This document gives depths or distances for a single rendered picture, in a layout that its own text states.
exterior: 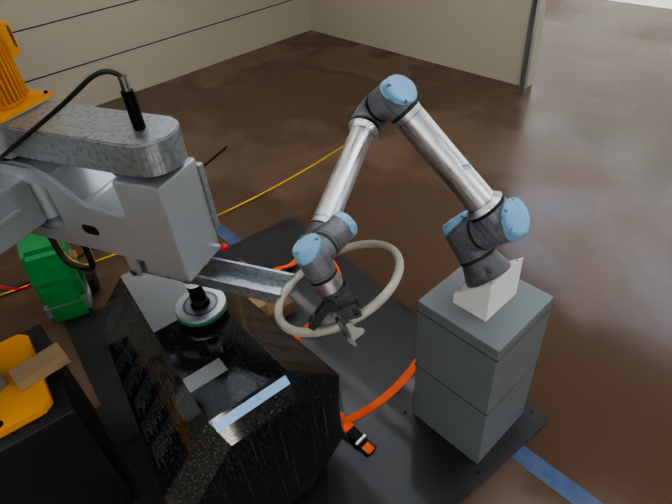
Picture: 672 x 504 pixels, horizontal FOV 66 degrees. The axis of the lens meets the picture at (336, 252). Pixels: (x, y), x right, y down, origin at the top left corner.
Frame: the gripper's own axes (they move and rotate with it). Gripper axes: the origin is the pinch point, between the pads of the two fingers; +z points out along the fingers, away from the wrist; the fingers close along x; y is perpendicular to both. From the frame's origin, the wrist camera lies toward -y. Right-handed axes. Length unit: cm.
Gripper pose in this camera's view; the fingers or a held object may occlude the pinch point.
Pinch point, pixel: (351, 338)
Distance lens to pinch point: 163.9
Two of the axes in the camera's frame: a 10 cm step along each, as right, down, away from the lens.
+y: 9.0, -4.1, -1.4
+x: -0.8, -4.7, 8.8
